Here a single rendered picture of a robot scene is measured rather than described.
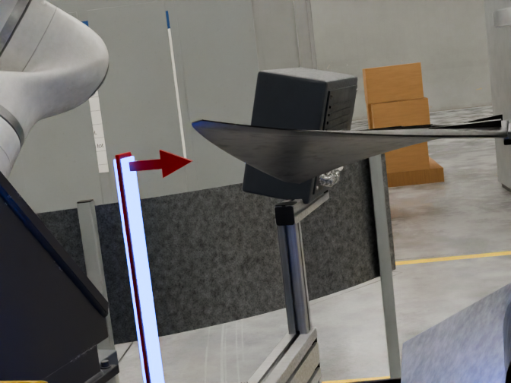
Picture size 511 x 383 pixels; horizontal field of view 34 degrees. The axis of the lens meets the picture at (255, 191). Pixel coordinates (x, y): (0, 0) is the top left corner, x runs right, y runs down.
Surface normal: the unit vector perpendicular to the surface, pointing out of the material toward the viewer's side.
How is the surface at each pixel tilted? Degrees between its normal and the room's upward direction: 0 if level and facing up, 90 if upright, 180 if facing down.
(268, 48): 90
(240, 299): 90
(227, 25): 90
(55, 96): 130
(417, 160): 90
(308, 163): 158
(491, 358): 56
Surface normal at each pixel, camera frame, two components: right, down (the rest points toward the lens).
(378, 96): -0.05, 0.14
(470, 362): -0.84, -0.44
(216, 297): 0.36, 0.08
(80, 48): 0.47, -0.44
